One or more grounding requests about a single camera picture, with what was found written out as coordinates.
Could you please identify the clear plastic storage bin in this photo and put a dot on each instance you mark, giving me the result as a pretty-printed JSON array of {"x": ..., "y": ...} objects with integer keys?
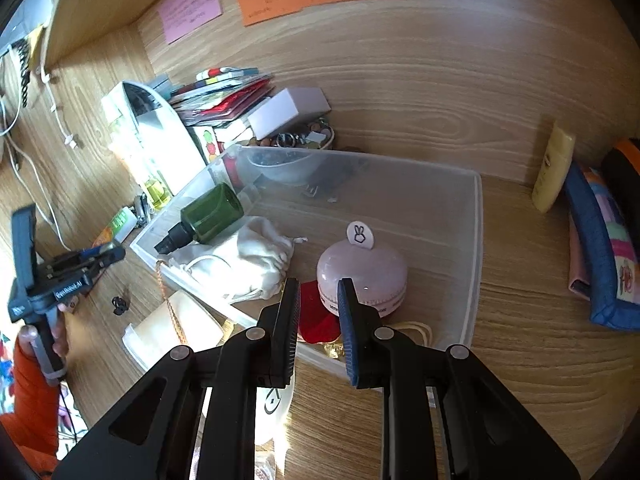
[{"x": 431, "y": 214}]

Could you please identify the blue fabric pencil case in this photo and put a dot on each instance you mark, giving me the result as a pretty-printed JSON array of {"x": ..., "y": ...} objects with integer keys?
[{"x": 611, "y": 262}]

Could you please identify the yellow cream tube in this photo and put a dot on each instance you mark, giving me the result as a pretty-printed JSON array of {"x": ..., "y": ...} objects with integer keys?
[{"x": 554, "y": 168}]

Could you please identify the yellow clear tube bottle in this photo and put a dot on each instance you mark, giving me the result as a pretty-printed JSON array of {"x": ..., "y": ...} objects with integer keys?
[{"x": 159, "y": 195}]

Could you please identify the black orange round case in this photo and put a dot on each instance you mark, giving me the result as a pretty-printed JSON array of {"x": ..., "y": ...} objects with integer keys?
[{"x": 620, "y": 171}]

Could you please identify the orange braided cord charm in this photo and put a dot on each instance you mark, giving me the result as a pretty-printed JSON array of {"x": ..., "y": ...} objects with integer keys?
[{"x": 171, "y": 310}]

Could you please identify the fruit print box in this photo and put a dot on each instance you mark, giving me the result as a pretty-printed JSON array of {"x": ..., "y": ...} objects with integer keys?
[{"x": 211, "y": 142}]

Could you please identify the white drawstring cloth pouch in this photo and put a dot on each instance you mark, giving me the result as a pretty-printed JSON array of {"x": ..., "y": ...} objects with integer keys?
[{"x": 248, "y": 261}]

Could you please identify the peach cotton pad roll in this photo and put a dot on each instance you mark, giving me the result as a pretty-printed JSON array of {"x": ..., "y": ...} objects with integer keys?
[{"x": 156, "y": 335}]

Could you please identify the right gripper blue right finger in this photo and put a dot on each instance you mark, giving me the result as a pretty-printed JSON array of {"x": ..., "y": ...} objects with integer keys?
[{"x": 358, "y": 323}]

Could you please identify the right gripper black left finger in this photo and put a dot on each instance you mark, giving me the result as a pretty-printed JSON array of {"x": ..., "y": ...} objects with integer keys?
[{"x": 284, "y": 335}]

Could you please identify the black hair clip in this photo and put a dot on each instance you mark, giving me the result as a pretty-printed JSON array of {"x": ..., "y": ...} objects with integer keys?
[{"x": 120, "y": 305}]

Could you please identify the stack of booklets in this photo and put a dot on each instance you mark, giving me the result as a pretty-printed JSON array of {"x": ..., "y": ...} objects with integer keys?
[{"x": 220, "y": 96}]

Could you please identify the white printed paper sheet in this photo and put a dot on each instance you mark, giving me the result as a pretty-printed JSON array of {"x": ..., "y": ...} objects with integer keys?
[{"x": 149, "y": 138}]

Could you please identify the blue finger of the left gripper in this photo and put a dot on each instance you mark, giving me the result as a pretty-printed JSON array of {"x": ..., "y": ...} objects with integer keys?
[{"x": 98, "y": 258}]

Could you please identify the pink sticky note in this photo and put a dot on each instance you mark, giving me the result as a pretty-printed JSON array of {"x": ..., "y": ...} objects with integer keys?
[{"x": 180, "y": 17}]

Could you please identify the white round container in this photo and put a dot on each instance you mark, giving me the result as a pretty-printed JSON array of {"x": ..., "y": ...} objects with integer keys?
[{"x": 272, "y": 406}]

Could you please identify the red pouch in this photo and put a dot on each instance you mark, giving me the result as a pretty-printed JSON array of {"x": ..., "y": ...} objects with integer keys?
[{"x": 317, "y": 325}]

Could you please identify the small white box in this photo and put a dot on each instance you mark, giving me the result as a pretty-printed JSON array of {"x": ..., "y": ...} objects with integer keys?
[{"x": 287, "y": 108}]

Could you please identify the white orange-label tube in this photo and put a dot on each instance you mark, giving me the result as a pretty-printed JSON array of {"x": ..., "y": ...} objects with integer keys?
[{"x": 117, "y": 230}]

